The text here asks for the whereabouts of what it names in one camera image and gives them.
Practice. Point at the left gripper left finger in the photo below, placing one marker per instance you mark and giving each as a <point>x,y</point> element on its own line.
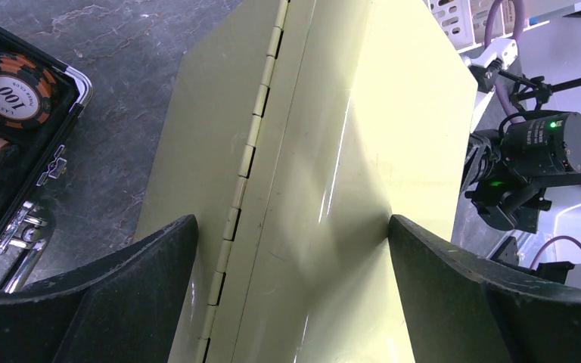
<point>123,307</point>

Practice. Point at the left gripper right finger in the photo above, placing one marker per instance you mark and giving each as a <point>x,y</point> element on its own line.
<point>460,307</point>

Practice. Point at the green drawer cabinet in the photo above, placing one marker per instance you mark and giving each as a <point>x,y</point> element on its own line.
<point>295,130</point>

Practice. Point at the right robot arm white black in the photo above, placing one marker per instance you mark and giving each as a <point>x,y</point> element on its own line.
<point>524,178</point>

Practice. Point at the black poker chip case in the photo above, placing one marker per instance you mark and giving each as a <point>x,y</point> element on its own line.
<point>41,100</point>

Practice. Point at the black microphone on tripod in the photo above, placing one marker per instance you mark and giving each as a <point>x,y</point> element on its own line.
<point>535,88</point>

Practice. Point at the white file organizer rack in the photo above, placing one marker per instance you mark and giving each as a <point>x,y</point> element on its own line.
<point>464,21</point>

